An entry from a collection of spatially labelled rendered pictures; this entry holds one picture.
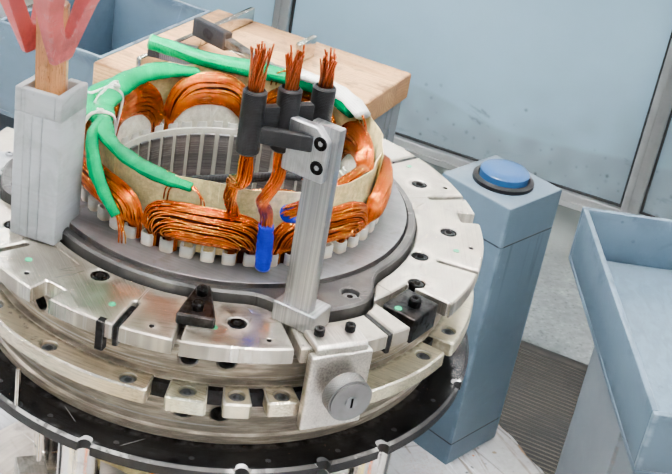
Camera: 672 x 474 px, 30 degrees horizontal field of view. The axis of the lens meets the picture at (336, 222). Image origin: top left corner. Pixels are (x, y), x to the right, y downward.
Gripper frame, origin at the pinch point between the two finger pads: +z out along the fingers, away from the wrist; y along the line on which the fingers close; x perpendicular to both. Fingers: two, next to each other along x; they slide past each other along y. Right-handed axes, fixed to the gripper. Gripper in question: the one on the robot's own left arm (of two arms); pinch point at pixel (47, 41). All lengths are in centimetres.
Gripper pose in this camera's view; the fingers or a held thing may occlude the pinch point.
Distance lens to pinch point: 67.4
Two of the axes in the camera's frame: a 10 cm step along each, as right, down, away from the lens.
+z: -1.7, 8.2, 5.5
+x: 5.1, -4.1, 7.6
